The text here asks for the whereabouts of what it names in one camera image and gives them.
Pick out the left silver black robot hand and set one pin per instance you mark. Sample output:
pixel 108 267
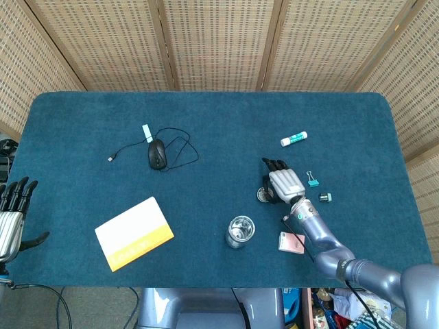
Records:
pixel 8 226

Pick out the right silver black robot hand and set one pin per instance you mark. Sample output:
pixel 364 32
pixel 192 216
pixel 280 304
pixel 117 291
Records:
pixel 286 183

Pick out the round silver black object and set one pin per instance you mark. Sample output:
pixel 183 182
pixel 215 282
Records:
pixel 260 195

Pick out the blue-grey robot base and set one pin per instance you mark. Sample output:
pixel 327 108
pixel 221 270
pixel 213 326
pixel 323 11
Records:
pixel 192 308

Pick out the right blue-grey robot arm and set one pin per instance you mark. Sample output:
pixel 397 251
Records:
pixel 326 243

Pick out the clear glass jar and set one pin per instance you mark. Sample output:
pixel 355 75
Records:
pixel 240 231

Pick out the teal binder clip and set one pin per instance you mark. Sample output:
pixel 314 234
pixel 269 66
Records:
pixel 312 183

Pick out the white green glue stick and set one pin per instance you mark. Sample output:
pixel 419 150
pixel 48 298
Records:
pixel 293 139

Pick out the pink tissue pack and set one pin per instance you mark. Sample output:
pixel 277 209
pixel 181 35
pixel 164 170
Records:
pixel 288 241

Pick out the blue table cloth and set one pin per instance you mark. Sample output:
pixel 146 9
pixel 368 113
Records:
pixel 219 116

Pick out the blue box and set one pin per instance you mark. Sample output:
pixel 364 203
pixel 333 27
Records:
pixel 291 305

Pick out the white yellow Lexicon book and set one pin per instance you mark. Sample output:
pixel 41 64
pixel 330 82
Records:
pixel 133 234

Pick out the black computer mouse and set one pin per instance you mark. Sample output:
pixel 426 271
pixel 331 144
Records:
pixel 157 155

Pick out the pile of bags and packages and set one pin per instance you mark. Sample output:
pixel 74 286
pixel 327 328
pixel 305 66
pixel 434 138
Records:
pixel 350 308

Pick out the small white eraser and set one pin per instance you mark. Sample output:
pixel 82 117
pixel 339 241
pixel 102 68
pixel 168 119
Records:
pixel 147 133

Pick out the woven folding screen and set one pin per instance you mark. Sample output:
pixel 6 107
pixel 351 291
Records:
pixel 219 41

